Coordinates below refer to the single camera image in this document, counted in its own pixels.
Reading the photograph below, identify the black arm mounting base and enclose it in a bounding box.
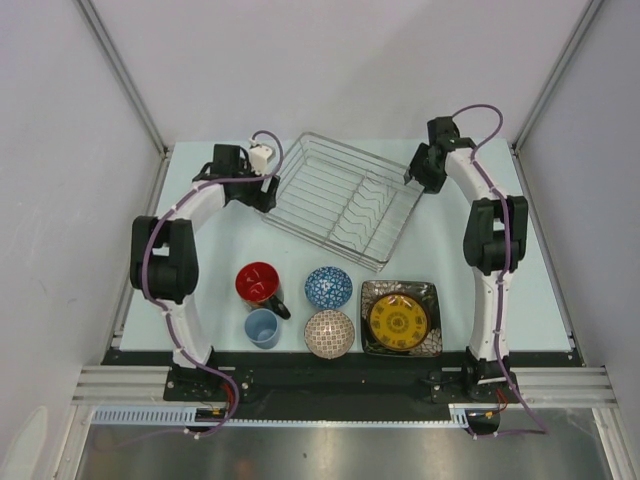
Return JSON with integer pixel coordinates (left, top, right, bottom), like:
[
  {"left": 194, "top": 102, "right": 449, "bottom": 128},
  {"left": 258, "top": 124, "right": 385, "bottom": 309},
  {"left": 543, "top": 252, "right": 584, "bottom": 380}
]
[{"left": 101, "top": 347, "right": 584, "bottom": 435}]

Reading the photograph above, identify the black floral square plate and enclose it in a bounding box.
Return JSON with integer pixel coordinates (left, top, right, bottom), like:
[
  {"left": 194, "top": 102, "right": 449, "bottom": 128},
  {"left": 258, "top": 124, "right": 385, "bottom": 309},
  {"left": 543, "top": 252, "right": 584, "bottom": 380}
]
[{"left": 360, "top": 280, "right": 443, "bottom": 358}]

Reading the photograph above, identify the red patterned bowl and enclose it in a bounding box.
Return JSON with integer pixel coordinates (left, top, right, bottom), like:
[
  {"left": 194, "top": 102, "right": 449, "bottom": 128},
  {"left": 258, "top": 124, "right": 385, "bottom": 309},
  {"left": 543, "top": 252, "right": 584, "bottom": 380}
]
[{"left": 304, "top": 309, "right": 355, "bottom": 360}]

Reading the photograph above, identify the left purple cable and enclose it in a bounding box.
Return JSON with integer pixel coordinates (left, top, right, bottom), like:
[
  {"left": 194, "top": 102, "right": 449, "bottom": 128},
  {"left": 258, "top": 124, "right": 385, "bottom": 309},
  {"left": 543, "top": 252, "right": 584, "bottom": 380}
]
[{"left": 142, "top": 130, "right": 285, "bottom": 441}]

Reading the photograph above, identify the purple cable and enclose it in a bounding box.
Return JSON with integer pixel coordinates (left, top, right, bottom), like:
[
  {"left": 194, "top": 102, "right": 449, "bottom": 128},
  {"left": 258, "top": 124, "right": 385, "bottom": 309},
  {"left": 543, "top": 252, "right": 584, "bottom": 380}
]
[
  {"left": 452, "top": 103, "right": 550, "bottom": 441},
  {"left": 142, "top": 130, "right": 285, "bottom": 441}
]

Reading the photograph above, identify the light blue cup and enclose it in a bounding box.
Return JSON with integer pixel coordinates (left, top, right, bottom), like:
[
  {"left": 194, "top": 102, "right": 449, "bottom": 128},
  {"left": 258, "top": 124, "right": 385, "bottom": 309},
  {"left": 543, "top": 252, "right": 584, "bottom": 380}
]
[{"left": 244, "top": 309, "right": 280, "bottom": 350}]

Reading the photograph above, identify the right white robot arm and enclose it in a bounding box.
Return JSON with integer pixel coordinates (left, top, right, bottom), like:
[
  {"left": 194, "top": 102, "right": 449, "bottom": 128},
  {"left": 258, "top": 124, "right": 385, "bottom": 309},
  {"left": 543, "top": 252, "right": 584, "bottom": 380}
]
[{"left": 404, "top": 116, "right": 529, "bottom": 401}]

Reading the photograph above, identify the yellow round plate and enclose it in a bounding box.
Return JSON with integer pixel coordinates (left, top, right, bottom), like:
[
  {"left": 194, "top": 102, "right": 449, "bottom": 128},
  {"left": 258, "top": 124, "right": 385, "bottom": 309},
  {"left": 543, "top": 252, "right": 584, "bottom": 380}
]
[{"left": 367, "top": 293, "right": 429, "bottom": 351}]

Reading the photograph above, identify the metal wire dish rack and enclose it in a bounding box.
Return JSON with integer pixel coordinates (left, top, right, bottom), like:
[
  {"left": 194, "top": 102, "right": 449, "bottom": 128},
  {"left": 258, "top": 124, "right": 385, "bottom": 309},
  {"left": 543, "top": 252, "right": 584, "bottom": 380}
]
[{"left": 263, "top": 132, "right": 422, "bottom": 272}]

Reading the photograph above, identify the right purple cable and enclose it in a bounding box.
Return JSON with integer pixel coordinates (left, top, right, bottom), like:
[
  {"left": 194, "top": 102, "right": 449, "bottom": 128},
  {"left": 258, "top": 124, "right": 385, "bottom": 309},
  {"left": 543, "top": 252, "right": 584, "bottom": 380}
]
[{"left": 452, "top": 103, "right": 550, "bottom": 441}]

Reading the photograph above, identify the red and black mug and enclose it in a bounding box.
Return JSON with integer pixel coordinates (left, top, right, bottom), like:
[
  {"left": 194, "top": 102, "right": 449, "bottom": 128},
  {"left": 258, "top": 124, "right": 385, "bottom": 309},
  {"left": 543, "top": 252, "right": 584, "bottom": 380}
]
[{"left": 235, "top": 262, "right": 291, "bottom": 320}]

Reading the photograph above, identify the blue patterned bowl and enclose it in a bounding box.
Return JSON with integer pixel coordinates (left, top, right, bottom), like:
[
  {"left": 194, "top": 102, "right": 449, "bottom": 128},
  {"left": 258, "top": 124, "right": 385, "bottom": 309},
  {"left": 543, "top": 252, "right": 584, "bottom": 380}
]
[{"left": 304, "top": 266, "right": 353, "bottom": 310}]

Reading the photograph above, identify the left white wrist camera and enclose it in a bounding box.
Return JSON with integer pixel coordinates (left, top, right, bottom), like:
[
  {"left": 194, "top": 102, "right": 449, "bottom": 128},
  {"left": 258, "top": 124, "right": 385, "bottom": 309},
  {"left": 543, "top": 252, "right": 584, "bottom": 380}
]
[{"left": 248, "top": 140, "right": 275, "bottom": 176}]

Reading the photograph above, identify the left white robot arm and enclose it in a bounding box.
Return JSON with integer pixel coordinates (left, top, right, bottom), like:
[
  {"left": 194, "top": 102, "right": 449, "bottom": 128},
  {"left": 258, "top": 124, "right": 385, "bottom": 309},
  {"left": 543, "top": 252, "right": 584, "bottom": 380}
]
[{"left": 129, "top": 138, "right": 284, "bottom": 400}]

